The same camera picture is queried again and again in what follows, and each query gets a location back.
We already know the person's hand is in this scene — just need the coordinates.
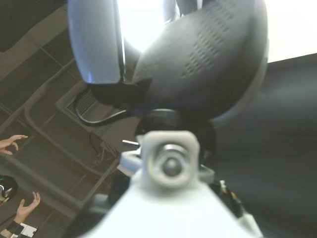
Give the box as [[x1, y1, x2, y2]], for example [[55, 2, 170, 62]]
[[13, 190, 42, 224], [0, 134, 29, 156]]

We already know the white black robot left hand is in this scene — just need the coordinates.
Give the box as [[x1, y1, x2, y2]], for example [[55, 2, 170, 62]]
[[67, 0, 270, 123]]

